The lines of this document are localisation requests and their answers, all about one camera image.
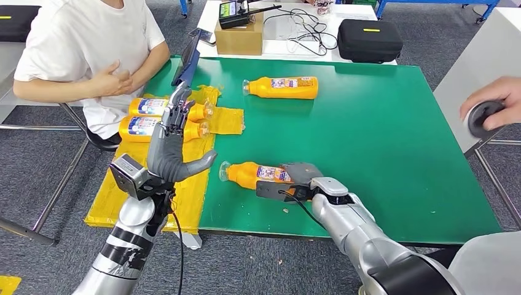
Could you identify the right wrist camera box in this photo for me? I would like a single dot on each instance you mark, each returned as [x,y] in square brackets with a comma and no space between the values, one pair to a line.
[272,191]

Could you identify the white table leg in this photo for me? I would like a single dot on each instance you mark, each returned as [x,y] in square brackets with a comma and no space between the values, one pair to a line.
[191,242]

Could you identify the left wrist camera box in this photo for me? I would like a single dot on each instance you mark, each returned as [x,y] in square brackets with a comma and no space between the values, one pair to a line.
[126,171]

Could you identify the black handheld controller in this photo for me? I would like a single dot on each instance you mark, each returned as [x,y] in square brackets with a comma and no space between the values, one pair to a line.
[230,14]

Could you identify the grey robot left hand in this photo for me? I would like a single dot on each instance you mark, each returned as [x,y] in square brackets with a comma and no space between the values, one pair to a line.
[167,158]

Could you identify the cardboard box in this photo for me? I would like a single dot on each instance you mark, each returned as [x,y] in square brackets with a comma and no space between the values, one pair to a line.
[239,40]

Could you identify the white table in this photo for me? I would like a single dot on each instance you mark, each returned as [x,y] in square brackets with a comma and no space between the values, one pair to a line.
[353,10]

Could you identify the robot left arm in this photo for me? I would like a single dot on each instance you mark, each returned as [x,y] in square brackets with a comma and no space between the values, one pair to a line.
[122,252]

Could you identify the blue metal frame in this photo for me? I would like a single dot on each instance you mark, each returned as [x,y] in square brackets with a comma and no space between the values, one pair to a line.
[447,1]
[184,6]

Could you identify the black hard case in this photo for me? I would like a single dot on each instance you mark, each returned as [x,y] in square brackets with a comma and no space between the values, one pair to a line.
[16,24]
[369,44]

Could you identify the person's hand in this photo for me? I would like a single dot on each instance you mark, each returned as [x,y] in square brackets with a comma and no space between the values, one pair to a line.
[500,91]

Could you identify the orange detergent bottle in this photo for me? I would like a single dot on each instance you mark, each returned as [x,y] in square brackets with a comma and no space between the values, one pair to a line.
[244,175]
[138,128]
[146,106]
[260,87]

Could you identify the printed plastic cup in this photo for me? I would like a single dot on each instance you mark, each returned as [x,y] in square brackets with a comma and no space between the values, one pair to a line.
[325,6]

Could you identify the tablet in blue case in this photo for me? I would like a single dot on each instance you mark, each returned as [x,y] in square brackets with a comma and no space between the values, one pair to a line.
[188,65]

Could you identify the smartphone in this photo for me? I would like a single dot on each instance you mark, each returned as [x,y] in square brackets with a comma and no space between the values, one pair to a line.
[203,36]

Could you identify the steel-frame table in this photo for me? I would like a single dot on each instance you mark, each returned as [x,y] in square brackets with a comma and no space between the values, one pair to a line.
[24,233]

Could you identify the black stool seat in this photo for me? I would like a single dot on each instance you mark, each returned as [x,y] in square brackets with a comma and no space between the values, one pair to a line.
[101,145]

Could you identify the person's right forearm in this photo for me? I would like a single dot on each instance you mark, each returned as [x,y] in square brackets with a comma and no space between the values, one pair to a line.
[53,91]

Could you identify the grey-white panel table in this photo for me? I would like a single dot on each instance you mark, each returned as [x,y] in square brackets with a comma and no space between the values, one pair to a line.
[468,61]

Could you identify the person's right hand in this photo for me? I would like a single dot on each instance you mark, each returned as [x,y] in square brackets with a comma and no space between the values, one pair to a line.
[112,83]

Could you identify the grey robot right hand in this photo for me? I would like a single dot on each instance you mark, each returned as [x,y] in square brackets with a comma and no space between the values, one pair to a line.
[303,173]

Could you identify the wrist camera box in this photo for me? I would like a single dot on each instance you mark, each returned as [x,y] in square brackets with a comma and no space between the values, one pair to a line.
[126,171]
[272,191]

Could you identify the black round disc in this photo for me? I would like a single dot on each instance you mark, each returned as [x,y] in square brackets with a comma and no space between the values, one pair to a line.
[482,118]

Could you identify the person's left forearm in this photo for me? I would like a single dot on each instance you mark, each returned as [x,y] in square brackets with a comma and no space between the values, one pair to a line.
[152,67]

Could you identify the yellow taped mat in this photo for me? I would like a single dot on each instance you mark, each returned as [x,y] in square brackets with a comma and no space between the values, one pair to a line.
[195,195]

